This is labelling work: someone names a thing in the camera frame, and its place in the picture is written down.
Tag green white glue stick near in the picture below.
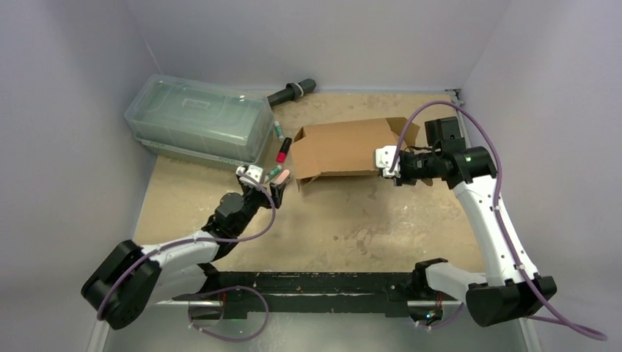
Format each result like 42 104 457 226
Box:
263 164 283 183

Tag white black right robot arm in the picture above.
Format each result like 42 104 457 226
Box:
399 117 557 327

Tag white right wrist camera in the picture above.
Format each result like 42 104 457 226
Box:
374 145 400 179

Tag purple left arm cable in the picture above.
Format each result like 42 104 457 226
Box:
96 174 278 322

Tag clear plastic storage box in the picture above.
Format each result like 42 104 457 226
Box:
124 74 274 170

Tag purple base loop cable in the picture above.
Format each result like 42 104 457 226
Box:
186 285 271 342

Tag dark grey corrugated pipe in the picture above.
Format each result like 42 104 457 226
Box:
268 78 316 108

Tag green white glue stick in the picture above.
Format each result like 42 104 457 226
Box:
263 164 283 183
274 121 285 142

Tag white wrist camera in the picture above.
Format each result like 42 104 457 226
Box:
235 165 263 188
374 145 400 179

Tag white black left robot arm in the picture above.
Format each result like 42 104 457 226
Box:
81 183 287 330

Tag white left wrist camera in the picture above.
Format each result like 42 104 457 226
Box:
235 165 263 188

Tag pale pink correction tape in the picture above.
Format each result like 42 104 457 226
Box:
271 169 290 186

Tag aluminium frame rail right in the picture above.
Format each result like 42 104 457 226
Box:
444 93 548 351

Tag brown cardboard box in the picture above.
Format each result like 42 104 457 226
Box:
288 117 420 189

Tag green white glue stick far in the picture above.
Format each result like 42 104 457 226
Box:
274 121 285 142

